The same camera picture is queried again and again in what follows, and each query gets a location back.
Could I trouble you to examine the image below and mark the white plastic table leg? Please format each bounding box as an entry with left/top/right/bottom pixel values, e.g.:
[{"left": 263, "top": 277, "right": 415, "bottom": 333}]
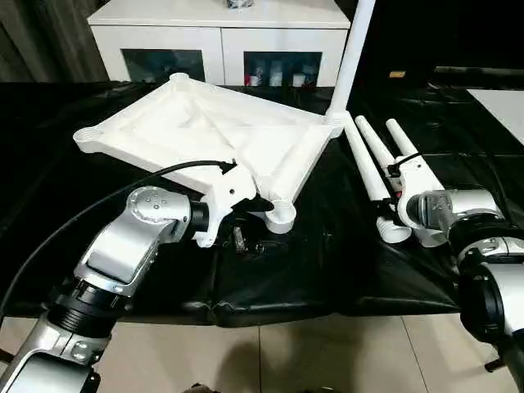
[
  {"left": 386, "top": 118, "right": 422, "bottom": 159},
  {"left": 346, "top": 122, "right": 413, "bottom": 246},
  {"left": 325, "top": 0, "right": 377, "bottom": 120},
  {"left": 355, "top": 115, "right": 451, "bottom": 250}
]

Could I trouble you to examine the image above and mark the white plastic table top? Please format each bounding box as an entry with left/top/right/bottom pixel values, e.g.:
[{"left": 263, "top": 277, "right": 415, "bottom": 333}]
[{"left": 73, "top": 72, "right": 345, "bottom": 235}]

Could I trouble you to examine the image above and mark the black mat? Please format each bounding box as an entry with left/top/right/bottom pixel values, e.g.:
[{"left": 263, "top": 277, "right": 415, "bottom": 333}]
[{"left": 0, "top": 79, "right": 524, "bottom": 327}]

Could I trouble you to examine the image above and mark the white flat board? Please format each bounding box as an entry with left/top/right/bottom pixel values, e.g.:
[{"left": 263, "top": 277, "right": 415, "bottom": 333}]
[{"left": 468, "top": 88, "right": 524, "bottom": 147}]

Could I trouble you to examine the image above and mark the black side table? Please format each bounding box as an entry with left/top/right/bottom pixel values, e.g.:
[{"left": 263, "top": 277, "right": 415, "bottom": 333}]
[{"left": 433, "top": 65, "right": 524, "bottom": 89}]

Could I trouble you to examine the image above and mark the white cabinet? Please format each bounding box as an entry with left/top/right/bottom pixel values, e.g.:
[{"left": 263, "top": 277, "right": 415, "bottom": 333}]
[{"left": 87, "top": 0, "right": 352, "bottom": 87}]

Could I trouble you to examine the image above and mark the grey curtain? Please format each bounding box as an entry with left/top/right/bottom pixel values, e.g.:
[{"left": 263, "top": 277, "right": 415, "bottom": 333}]
[{"left": 0, "top": 0, "right": 110, "bottom": 83}]

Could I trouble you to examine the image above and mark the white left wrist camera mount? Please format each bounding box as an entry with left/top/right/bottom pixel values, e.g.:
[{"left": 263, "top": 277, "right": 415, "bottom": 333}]
[{"left": 194, "top": 163, "right": 260, "bottom": 250}]

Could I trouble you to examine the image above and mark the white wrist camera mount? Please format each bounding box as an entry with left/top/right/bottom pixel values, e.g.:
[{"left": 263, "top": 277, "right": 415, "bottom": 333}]
[
  {"left": 194, "top": 163, "right": 260, "bottom": 250},
  {"left": 386, "top": 153, "right": 446, "bottom": 229}
]

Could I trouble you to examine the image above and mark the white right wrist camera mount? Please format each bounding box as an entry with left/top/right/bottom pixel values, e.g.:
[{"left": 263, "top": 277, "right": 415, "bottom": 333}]
[{"left": 386, "top": 153, "right": 446, "bottom": 229}]

